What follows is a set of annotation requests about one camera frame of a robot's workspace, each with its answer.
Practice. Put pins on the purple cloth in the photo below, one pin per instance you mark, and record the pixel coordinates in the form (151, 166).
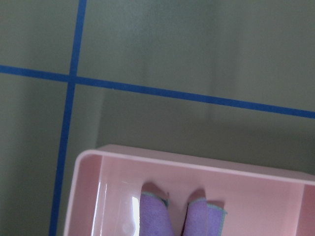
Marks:
(202, 218)

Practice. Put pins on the pink plastic bin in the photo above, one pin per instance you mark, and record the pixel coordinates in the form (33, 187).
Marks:
(259, 201)

